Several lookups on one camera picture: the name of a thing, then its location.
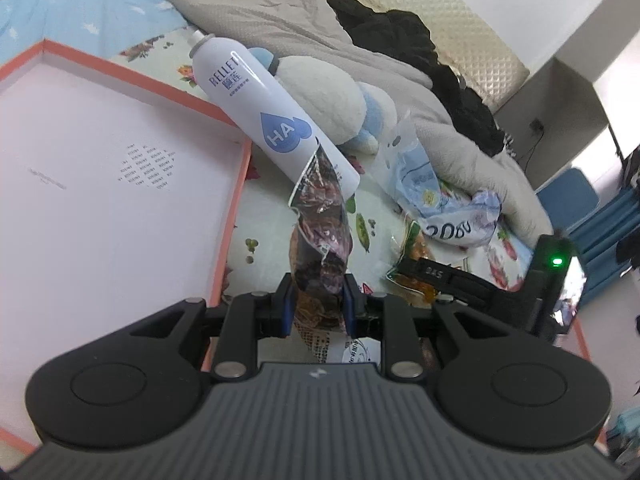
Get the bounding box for clear light blue plastic bag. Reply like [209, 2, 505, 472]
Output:
[370, 110, 451, 216]

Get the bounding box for yellow clear snack packet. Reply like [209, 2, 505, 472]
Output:
[386, 220, 443, 306]

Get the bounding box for white spray bottle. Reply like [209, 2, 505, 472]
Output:
[190, 30, 361, 198]

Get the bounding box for white and blue plush toy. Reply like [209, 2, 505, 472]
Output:
[245, 47, 401, 153]

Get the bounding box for cream quilted headboard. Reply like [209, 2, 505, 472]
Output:
[345, 0, 531, 111]

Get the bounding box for black garment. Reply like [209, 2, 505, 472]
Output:
[430, 62, 508, 158]

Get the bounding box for black jacket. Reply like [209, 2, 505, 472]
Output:
[325, 0, 436, 68]

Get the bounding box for dark hanging clothes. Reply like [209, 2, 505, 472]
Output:
[617, 145, 640, 201]

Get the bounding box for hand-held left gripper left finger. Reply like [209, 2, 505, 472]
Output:
[131, 272, 296, 380]

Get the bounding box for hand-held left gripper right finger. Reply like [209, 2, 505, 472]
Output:
[342, 272, 506, 380]

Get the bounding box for dark snack packet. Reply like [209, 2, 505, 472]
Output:
[289, 135, 357, 356]

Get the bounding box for deep pink box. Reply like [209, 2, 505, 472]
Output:
[570, 317, 611, 456]

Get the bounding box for grey duvet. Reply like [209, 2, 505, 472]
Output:
[152, 0, 556, 246]

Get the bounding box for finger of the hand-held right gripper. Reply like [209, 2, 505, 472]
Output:
[401, 257, 528, 301]
[450, 292, 538, 332]

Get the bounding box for crumpled white blue plastic bag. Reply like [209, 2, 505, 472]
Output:
[420, 189, 502, 248]

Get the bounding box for blue chair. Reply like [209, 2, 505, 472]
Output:
[535, 167, 601, 233]

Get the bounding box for shallow pink box lid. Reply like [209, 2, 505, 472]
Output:
[0, 38, 253, 453]

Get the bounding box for white wall cabinet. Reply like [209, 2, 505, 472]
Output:
[530, 0, 640, 91]

